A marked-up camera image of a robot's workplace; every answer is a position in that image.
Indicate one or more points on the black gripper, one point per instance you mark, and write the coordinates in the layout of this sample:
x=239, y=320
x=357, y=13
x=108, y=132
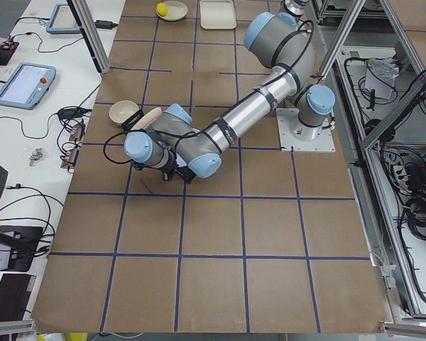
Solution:
x=173, y=168

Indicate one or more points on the blue plate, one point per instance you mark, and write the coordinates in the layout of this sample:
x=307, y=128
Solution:
x=181, y=163

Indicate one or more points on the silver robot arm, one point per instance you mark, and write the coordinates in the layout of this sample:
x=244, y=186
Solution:
x=295, y=8
x=275, y=41

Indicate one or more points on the pink plate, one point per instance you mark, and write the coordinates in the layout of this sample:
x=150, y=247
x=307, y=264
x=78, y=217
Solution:
x=147, y=120

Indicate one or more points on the cream white plate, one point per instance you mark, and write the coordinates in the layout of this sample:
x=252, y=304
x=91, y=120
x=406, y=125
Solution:
x=153, y=112

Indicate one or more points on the cream shallow bowl plate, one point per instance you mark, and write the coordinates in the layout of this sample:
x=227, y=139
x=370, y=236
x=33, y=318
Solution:
x=176, y=11

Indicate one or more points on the black dish rack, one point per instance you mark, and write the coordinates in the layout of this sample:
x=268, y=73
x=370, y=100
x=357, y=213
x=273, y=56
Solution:
x=149, y=148

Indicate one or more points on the cream small bowl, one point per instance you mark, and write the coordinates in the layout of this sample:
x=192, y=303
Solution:
x=122, y=110

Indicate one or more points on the black power adapter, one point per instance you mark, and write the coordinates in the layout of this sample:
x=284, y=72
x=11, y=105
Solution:
x=102, y=24

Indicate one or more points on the yellow lemon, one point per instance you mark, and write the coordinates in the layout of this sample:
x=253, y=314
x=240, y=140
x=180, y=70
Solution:
x=162, y=9

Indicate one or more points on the cream rectangular tray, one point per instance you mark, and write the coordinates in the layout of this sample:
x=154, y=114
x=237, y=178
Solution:
x=217, y=15

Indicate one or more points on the near teach pendant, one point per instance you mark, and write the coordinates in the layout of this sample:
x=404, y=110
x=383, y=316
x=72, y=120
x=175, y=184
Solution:
x=27, y=86

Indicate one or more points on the teach pendant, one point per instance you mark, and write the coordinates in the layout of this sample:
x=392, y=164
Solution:
x=27, y=86
x=62, y=21

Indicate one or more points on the far teach pendant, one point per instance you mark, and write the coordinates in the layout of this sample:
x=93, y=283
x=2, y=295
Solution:
x=62, y=21

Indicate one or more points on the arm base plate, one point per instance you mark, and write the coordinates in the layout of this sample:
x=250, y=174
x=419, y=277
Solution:
x=295, y=136
x=305, y=28

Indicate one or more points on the aluminium frame post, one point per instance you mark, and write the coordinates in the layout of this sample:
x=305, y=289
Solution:
x=85, y=22

